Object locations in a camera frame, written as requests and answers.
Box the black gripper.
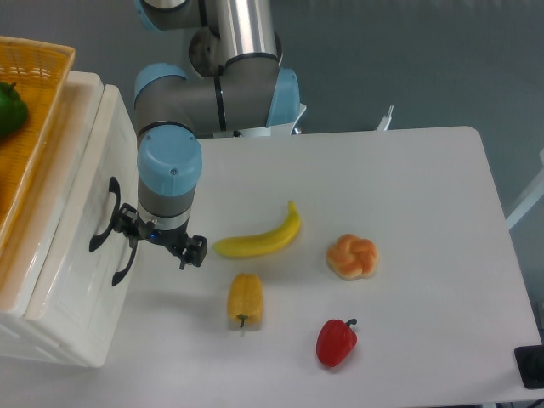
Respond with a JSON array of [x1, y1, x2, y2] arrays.
[[113, 203, 207, 270]]

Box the white top drawer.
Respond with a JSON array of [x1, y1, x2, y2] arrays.
[[24, 85, 138, 367]]

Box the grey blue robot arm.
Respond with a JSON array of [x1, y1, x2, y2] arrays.
[[108, 1, 300, 267]]

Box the white drawer cabinet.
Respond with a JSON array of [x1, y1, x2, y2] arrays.
[[0, 71, 124, 369]]

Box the yellow bell pepper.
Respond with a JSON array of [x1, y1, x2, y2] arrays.
[[227, 274, 264, 328]]

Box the yellow banana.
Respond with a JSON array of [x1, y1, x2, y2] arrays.
[[212, 201, 302, 258]]

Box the round knotted bread roll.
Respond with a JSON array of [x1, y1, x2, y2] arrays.
[[326, 234, 380, 281]]

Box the green bell pepper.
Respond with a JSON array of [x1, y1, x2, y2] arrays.
[[0, 82, 28, 138]]

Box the red bell pepper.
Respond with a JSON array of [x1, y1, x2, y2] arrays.
[[315, 319, 358, 368]]

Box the orange woven basket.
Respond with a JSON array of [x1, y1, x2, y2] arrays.
[[1, 36, 76, 247]]

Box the white clamp behind table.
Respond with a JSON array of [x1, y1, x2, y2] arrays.
[[376, 105, 394, 132]]

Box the black device at table edge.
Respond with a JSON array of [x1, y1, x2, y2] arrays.
[[514, 345, 543, 389]]

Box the black lower drawer handle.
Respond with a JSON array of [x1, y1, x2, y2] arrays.
[[111, 238, 138, 287]]

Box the black drawer handle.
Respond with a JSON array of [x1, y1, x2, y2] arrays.
[[88, 176, 122, 252], [111, 238, 138, 287]]

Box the black top drawer handle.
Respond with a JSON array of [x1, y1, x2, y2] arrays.
[[88, 176, 122, 252]]

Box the white frame at right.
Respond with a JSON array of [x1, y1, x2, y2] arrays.
[[506, 150, 543, 230]]

